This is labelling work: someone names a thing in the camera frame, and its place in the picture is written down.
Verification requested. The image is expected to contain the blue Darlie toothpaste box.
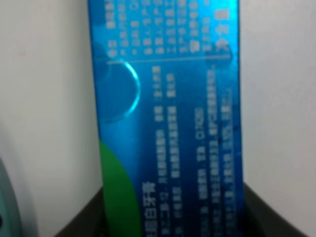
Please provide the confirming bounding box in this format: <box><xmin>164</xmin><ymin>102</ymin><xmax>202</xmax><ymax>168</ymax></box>
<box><xmin>88</xmin><ymin>0</ymin><xmax>245</xmax><ymax>237</ymax></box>

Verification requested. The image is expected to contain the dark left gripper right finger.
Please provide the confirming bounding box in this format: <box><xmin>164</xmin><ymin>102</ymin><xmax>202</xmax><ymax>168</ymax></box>
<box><xmin>244</xmin><ymin>183</ymin><xmax>316</xmax><ymax>237</ymax></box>

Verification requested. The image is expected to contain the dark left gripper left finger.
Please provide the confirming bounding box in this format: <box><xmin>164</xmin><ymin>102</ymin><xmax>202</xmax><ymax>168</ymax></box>
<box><xmin>56</xmin><ymin>189</ymin><xmax>106</xmax><ymax>237</ymax></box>

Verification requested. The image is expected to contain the teal round plate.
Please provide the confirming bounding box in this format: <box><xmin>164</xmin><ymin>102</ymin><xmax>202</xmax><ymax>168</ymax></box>
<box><xmin>0</xmin><ymin>160</ymin><xmax>22</xmax><ymax>237</ymax></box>

